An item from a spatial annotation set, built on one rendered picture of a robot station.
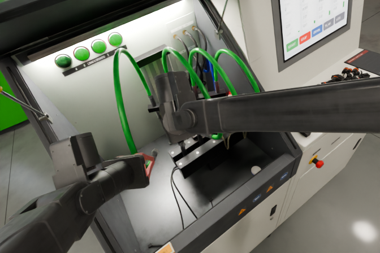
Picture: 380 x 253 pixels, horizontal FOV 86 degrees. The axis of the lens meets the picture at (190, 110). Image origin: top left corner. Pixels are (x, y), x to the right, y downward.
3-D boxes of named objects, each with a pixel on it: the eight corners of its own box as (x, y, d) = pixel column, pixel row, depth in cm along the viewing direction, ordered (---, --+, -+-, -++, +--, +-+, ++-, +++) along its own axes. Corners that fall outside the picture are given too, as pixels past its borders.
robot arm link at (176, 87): (193, 128, 33) (225, 119, 39) (178, 59, 33) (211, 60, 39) (152, 135, 42) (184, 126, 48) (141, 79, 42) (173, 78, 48)
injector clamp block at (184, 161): (188, 187, 86) (180, 169, 75) (176, 170, 93) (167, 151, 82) (249, 144, 95) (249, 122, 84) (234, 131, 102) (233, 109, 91)
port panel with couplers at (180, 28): (186, 90, 97) (169, 25, 75) (182, 87, 99) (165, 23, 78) (208, 78, 100) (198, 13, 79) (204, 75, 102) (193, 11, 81)
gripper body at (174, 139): (182, 97, 53) (183, 94, 46) (195, 134, 53) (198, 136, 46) (159, 105, 53) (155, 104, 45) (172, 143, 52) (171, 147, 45)
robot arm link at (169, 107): (165, 138, 39) (194, 131, 40) (158, 103, 39) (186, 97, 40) (167, 135, 46) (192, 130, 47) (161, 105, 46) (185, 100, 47)
